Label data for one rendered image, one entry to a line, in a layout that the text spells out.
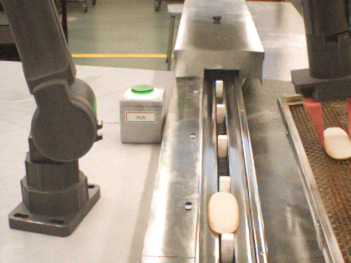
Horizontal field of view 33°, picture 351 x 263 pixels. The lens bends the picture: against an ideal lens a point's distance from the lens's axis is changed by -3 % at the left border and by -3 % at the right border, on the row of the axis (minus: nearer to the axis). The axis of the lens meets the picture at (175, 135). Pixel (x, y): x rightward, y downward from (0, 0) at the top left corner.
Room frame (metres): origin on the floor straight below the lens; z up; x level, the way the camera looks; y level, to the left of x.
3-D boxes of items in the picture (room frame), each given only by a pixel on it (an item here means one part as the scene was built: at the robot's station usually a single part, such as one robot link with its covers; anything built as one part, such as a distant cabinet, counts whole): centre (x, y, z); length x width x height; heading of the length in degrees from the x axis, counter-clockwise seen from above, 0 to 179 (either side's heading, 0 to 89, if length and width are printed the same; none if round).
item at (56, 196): (0.69, 0.16, 0.86); 0.12 x 0.09 x 0.08; 165
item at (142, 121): (0.95, 0.05, 0.84); 0.08 x 0.08 x 0.11; 87
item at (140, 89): (0.95, 0.05, 0.90); 0.04 x 0.04 x 0.02
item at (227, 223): (0.63, -0.06, 0.86); 0.10 x 0.04 x 0.01; 177
